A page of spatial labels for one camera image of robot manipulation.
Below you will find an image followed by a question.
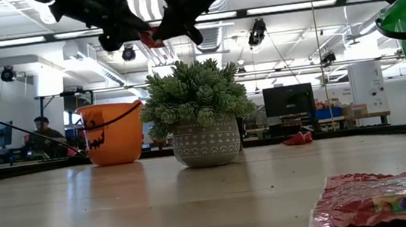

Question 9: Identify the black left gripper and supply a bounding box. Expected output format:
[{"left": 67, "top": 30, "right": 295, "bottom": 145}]
[{"left": 47, "top": 0, "right": 153, "bottom": 58}]

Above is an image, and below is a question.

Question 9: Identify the red Skittles candy packet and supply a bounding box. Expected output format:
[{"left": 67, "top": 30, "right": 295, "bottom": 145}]
[
  {"left": 280, "top": 130, "right": 315, "bottom": 147},
  {"left": 138, "top": 26, "right": 167, "bottom": 51},
  {"left": 303, "top": 167, "right": 406, "bottom": 227}
]

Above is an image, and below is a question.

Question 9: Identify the artificial succulent in grey pot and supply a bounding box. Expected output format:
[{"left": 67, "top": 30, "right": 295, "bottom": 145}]
[{"left": 133, "top": 53, "right": 264, "bottom": 174}]

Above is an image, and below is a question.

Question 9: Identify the orange pumpkin face bucket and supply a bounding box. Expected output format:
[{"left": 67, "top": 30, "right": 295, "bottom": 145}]
[{"left": 75, "top": 99, "right": 149, "bottom": 169}]

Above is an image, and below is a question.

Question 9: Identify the person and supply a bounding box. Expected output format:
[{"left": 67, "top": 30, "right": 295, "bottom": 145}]
[{"left": 17, "top": 113, "right": 71, "bottom": 162}]

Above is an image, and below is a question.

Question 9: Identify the black computer monitor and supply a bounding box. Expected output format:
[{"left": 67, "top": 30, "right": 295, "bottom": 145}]
[{"left": 262, "top": 82, "right": 317, "bottom": 120}]

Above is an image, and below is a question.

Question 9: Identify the blue-lit monitor screen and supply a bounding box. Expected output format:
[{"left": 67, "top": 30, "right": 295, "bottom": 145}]
[{"left": 0, "top": 121, "right": 16, "bottom": 147}]

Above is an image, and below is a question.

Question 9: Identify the blue storage bin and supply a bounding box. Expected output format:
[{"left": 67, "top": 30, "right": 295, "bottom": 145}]
[{"left": 314, "top": 106, "right": 343, "bottom": 120}]

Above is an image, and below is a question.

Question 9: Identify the cardboard box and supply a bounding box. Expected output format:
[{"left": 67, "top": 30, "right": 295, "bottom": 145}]
[{"left": 341, "top": 103, "right": 368, "bottom": 118}]

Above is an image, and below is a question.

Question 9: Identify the white pillar cabinet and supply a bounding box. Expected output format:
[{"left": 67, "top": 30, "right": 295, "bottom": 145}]
[{"left": 347, "top": 59, "right": 392, "bottom": 129}]

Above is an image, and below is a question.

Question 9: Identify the wooden background table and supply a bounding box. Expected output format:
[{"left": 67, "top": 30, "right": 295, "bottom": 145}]
[{"left": 317, "top": 110, "right": 392, "bottom": 132}]

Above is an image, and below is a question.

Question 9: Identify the black ceiling-mounted camera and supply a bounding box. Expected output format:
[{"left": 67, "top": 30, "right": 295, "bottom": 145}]
[
  {"left": 0, "top": 64, "right": 18, "bottom": 83},
  {"left": 245, "top": 18, "right": 269, "bottom": 48},
  {"left": 120, "top": 44, "right": 138, "bottom": 63},
  {"left": 319, "top": 50, "right": 338, "bottom": 66}
]

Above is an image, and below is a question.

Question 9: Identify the silver ventilation duct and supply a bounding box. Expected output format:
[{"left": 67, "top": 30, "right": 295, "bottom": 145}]
[{"left": 179, "top": 0, "right": 237, "bottom": 56}]

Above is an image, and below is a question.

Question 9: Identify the black metal stand frame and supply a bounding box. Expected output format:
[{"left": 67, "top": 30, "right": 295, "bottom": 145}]
[{"left": 33, "top": 89, "right": 101, "bottom": 162}]

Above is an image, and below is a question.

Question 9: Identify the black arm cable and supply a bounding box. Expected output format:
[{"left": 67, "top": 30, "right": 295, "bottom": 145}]
[{"left": 0, "top": 90, "right": 88, "bottom": 168}]

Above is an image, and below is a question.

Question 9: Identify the thin hanging cord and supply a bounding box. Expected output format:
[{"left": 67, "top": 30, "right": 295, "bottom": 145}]
[{"left": 307, "top": 0, "right": 336, "bottom": 132}]

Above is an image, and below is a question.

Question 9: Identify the black table edge rail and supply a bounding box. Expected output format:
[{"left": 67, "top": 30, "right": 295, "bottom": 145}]
[{"left": 0, "top": 122, "right": 406, "bottom": 183}]

